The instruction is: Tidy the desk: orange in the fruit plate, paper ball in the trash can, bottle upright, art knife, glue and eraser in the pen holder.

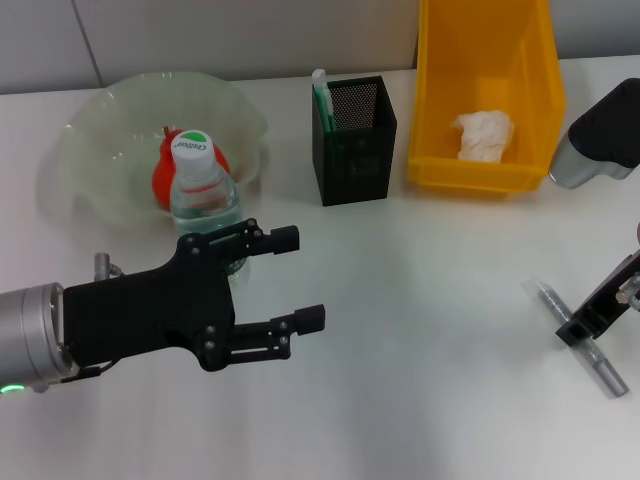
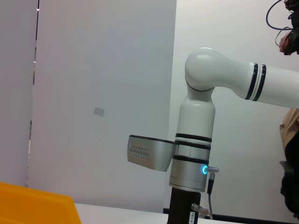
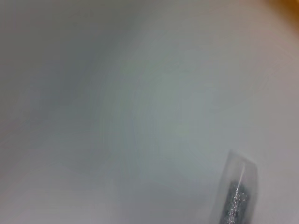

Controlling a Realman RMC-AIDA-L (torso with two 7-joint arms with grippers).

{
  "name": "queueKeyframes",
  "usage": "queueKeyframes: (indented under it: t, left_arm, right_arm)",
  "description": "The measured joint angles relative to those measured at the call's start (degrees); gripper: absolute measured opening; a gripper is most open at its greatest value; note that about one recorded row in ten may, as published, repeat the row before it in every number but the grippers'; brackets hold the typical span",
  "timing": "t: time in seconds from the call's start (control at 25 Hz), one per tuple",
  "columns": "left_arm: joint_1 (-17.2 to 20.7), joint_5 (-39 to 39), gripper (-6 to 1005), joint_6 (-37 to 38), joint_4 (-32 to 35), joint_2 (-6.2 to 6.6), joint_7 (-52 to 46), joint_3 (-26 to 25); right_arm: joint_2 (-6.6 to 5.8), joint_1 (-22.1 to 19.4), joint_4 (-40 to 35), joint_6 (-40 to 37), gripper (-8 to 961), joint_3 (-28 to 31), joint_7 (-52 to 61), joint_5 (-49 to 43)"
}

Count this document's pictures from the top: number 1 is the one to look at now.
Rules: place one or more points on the black mesh pen holder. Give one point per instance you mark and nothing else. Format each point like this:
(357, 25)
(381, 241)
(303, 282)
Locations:
(357, 170)

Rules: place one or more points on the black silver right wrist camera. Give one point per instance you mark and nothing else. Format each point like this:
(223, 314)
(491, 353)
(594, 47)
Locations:
(600, 135)

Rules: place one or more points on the pale green glass fruit bowl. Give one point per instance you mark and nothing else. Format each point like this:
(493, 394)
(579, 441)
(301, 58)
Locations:
(100, 140)

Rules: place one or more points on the clear water bottle green label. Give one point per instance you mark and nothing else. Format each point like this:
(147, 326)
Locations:
(205, 195)

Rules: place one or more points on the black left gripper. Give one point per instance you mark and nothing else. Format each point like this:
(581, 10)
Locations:
(150, 315)

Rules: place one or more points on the yellow plastic bin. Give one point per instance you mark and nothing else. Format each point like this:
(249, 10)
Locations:
(475, 175)

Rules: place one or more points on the white paper ball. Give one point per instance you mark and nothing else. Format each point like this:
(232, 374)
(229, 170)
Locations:
(482, 135)

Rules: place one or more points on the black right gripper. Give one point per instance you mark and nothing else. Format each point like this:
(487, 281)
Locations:
(615, 292)

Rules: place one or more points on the grey wrapped pen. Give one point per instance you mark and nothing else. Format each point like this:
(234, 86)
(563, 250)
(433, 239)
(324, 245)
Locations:
(607, 375)

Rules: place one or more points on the green utility knife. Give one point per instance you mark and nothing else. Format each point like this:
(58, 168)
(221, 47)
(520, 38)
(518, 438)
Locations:
(324, 100)

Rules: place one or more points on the red-orange toy orange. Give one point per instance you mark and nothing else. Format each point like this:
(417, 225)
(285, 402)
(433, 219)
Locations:
(162, 180)

